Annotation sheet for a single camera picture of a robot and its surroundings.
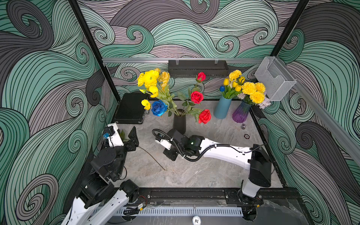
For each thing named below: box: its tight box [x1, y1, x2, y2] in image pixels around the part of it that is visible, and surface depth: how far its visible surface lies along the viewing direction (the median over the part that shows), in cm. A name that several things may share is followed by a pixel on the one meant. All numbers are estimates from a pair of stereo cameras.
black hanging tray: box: [168, 60, 229, 78], surface depth 97 cm
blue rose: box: [150, 99, 169, 117], surface depth 59 cm
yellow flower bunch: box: [137, 67, 180, 115], surface depth 60 cm
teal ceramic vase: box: [213, 96, 233, 120], surface depth 106 cm
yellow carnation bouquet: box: [237, 82, 272, 110], surface depth 78 cm
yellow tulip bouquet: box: [219, 69, 246, 100], surface depth 81 cm
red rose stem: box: [177, 71, 212, 125], surface depth 71 cm
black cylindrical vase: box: [172, 108, 187, 135], surface depth 91 cm
